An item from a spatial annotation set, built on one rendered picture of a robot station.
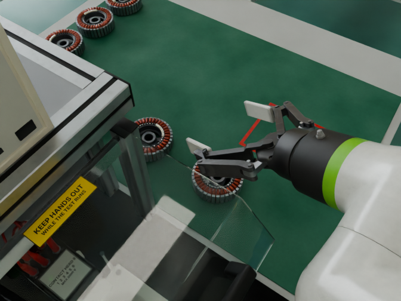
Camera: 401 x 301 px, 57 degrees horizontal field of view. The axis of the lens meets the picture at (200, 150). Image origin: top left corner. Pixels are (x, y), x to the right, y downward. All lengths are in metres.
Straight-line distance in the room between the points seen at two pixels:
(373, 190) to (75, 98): 0.37
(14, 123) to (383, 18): 2.54
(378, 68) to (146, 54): 0.65
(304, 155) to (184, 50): 0.71
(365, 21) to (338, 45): 1.50
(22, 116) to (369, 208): 0.37
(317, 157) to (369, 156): 0.06
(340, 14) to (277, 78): 1.70
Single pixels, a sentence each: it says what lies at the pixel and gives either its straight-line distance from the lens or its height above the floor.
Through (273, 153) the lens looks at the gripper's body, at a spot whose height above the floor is 1.05.
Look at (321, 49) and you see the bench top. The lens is 1.18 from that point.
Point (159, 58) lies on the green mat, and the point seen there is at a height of 0.75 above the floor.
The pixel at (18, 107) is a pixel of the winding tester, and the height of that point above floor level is 1.17.
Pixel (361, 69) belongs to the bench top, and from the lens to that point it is 1.15.
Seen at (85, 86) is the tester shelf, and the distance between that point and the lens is 0.52.
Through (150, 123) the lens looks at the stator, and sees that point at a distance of 0.89.
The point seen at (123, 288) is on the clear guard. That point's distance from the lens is 0.43.
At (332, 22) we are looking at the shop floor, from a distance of 2.63.
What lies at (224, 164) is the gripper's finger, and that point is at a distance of 0.55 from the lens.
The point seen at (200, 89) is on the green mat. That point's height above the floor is 0.75.
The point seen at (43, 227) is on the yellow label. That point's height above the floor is 1.07.
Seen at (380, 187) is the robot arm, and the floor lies 1.15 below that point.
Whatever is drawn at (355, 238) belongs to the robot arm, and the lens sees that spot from 0.40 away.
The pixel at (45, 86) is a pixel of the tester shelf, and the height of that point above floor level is 1.11.
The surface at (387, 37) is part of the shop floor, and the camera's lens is 2.64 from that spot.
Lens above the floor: 1.47
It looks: 55 degrees down
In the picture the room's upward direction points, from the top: straight up
